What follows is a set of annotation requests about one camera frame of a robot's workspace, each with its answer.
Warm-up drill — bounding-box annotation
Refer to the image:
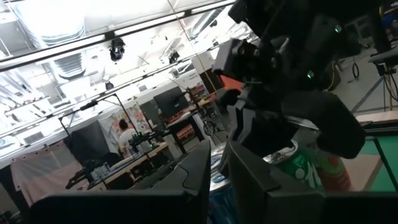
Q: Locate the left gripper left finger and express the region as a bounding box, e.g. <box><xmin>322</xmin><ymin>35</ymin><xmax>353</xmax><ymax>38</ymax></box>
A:
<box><xmin>29</xmin><ymin>139</ymin><xmax>212</xmax><ymax>224</ymax></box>

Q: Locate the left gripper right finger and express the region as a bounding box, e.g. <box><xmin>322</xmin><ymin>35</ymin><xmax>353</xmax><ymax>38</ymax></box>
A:
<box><xmin>226</xmin><ymin>139</ymin><xmax>398</xmax><ymax>224</ymax></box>

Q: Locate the green Sprite can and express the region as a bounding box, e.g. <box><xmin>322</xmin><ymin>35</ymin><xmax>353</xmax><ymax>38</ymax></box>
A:
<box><xmin>263</xmin><ymin>139</ymin><xmax>325</xmax><ymax>192</ymax></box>

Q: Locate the white and red can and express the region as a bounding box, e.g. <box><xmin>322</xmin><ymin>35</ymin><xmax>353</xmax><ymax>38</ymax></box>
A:
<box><xmin>315</xmin><ymin>149</ymin><xmax>354</xmax><ymax>192</ymax></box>

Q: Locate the red parts bin rack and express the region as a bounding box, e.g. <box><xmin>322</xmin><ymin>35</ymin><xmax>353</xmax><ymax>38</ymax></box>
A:
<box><xmin>166</xmin><ymin>111</ymin><xmax>197</xmax><ymax>141</ymax></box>

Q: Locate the orange cloth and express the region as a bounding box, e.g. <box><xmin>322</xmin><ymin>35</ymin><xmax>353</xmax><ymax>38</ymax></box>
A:
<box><xmin>219</xmin><ymin>74</ymin><xmax>244</xmax><ymax>93</ymax></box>

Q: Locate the wooden workbench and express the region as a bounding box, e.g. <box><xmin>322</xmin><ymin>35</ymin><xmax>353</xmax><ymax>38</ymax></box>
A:
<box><xmin>88</xmin><ymin>141</ymin><xmax>170</xmax><ymax>192</ymax></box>

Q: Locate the black computer monitor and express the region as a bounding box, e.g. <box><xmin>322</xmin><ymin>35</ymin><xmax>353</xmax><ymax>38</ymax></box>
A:
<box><xmin>153</xmin><ymin>86</ymin><xmax>190</xmax><ymax>119</ymax></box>

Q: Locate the person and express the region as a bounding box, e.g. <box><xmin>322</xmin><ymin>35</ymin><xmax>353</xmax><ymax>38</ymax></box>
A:
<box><xmin>118</xmin><ymin>119</ymin><xmax>137</xmax><ymax>150</ymax></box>

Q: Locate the black partition panel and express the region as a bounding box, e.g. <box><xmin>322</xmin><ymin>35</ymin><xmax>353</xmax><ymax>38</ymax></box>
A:
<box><xmin>63</xmin><ymin>119</ymin><xmax>111</xmax><ymax>164</ymax></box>

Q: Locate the white cloth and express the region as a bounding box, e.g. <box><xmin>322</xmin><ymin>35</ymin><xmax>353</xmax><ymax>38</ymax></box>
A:
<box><xmin>11</xmin><ymin>142</ymin><xmax>83</xmax><ymax>206</ymax></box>

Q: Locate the black aluminium table frame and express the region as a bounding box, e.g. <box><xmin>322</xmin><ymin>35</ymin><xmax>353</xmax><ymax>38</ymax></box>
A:
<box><xmin>356</xmin><ymin>110</ymin><xmax>398</xmax><ymax>136</ymax></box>

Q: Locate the black ceiling light rail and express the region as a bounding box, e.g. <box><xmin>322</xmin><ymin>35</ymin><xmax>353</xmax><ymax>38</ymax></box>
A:
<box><xmin>0</xmin><ymin>0</ymin><xmax>237</xmax><ymax>74</ymax></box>

